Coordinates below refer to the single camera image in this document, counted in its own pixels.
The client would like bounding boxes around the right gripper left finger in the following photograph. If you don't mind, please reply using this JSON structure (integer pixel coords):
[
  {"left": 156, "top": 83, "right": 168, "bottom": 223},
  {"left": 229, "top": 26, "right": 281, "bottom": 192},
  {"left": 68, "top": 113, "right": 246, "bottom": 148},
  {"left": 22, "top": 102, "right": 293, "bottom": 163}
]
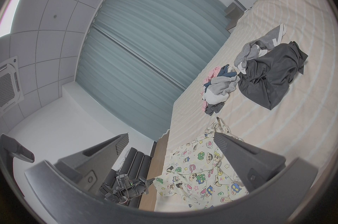
[{"left": 54, "top": 133, "right": 130, "bottom": 193}]

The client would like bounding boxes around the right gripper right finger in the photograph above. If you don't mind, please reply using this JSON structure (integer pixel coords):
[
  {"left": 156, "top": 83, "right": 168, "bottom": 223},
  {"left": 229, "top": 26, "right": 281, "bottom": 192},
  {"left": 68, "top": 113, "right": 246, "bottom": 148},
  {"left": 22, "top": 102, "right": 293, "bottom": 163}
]
[{"left": 213, "top": 132, "right": 287, "bottom": 195}]

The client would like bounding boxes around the white printed pyjama top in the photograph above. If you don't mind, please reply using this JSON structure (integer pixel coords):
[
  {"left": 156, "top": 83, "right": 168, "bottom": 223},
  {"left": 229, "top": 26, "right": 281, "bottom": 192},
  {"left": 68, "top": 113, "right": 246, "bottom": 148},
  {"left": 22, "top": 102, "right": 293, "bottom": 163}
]
[{"left": 154, "top": 117, "right": 250, "bottom": 211}]

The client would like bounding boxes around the bed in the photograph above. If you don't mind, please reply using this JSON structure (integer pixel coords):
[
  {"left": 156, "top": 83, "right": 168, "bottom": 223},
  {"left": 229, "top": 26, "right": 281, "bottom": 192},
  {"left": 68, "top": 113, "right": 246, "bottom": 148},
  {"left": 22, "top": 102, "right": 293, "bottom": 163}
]
[{"left": 153, "top": 0, "right": 337, "bottom": 215}]

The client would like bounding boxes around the pile of clothes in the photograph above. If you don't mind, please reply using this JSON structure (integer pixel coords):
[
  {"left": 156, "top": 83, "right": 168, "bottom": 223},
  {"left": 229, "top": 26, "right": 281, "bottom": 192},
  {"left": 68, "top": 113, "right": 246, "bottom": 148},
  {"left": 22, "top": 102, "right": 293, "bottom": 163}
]
[{"left": 201, "top": 64, "right": 241, "bottom": 116}]

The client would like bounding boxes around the black sofa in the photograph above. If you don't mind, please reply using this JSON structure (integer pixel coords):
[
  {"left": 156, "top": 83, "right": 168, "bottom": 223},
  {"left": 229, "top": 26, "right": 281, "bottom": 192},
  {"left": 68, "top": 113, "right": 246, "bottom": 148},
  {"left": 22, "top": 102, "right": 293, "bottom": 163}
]
[{"left": 111, "top": 147, "right": 153, "bottom": 209}]

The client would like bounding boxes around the black garment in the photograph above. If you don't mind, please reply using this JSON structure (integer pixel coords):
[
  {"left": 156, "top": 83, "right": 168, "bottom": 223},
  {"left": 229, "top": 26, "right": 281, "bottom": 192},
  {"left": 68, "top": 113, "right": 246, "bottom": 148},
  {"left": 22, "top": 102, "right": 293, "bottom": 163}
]
[{"left": 238, "top": 42, "right": 309, "bottom": 111}]

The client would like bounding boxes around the ceiling air conditioner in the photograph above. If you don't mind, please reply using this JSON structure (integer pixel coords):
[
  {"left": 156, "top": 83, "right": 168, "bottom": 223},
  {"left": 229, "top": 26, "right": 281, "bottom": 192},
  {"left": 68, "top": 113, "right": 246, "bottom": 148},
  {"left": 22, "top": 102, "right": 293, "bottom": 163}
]
[{"left": 0, "top": 55, "right": 25, "bottom": 114}]

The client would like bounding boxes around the grey garment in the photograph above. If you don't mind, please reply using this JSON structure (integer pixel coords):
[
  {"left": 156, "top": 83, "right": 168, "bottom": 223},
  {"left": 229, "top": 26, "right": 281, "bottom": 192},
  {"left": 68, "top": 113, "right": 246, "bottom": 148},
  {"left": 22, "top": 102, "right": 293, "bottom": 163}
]
[{"left": 234, "top": 23, "right": 287, "bottom": 73}]

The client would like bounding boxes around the grey bedside table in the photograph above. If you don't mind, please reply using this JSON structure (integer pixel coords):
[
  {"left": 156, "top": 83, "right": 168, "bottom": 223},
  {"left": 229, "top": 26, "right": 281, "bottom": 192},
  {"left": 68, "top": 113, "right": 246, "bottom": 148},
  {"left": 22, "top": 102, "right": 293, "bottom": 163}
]
[{"left": 224, "top": 2, "right": 247, "bottom": 32}]

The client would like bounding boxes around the ceiling light panel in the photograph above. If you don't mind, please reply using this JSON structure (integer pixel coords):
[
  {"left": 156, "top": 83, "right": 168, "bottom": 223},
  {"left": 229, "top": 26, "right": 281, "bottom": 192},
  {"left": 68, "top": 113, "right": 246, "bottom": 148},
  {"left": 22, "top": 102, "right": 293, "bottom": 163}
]
[{"left": 0, "top": 0, "right": 23, "bottom": 38}]

